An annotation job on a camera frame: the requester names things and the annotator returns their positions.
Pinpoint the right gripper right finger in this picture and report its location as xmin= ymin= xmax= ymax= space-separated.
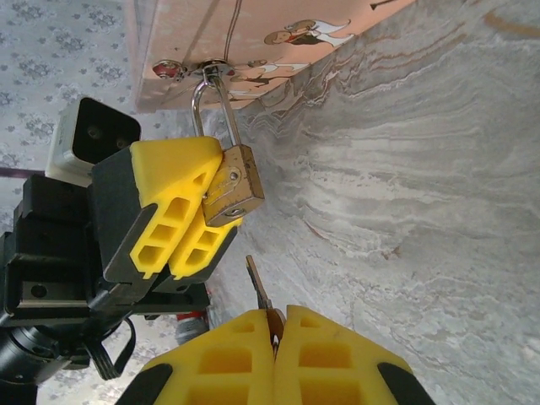
xmin=273 ymin=305 xmax=435 ymax=405

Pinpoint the brass padlock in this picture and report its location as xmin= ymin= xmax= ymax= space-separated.
xmin=192 ymin=69 xmax=266 ymax=229

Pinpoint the metal key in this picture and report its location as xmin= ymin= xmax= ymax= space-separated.
xmin=246 ymin=254 xmax=285 ymax=354

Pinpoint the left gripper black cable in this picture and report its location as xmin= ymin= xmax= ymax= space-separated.
xmin=83 ymin=316 xmax=137 ymax=381

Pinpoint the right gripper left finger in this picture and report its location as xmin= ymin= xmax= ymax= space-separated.
xmin=121 ymin=310 xmax=275 ymax=405

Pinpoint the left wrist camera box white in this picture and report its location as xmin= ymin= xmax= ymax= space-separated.
xmin=45 ymin=97 xmax=141 ymax=187

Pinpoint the pink tin box cartoon couple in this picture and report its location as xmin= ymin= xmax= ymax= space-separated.
xmin=125 ymin=0 xmax=423 ymax=114

